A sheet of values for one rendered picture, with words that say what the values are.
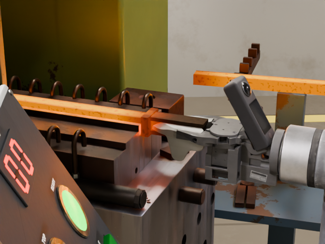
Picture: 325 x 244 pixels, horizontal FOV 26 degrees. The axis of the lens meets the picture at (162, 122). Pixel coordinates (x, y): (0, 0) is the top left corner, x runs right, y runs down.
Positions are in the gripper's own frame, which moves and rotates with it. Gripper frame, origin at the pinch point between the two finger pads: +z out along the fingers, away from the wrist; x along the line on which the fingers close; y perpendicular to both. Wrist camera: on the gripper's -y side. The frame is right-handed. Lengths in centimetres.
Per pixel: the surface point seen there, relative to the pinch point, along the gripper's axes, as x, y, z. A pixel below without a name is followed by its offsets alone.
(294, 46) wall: 303, 70, 33
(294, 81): 34.8, 2.0, -15.0
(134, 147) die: -4.7, 3.1, 3.1
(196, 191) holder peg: 0.4, 11.9, -6.0
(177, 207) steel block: -0.7, 14.8, -3.0
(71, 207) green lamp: -46.6, -9.7, -8.4
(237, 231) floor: 137, 100, 20
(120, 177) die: -10.3, 5.9, 3.0
